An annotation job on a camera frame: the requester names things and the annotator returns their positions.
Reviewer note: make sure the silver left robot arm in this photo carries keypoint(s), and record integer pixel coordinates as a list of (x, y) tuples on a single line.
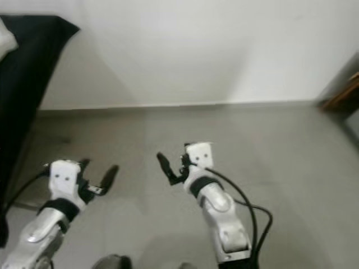
[(39, 235)]

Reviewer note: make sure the black tablecloth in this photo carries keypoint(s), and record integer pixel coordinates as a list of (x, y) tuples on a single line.
[(22, 84)]

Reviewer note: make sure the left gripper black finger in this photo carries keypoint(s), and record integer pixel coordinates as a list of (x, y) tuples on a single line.
[(83, 163), (110, 177)]

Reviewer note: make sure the brown wooden furniture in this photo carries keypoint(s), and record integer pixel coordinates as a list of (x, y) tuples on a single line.
[(342, 96)]

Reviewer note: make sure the grey metal table leg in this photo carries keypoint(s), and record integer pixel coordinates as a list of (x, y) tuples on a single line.
[(25, 205)]

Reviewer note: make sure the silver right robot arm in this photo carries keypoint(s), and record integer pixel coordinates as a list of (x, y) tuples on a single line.
[(224, 218)]

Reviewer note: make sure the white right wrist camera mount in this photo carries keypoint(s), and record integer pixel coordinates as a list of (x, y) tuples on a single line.
[(201, 154)]

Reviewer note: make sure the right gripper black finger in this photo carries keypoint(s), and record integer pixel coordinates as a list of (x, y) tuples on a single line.
[(187, 149), (168, 168)]

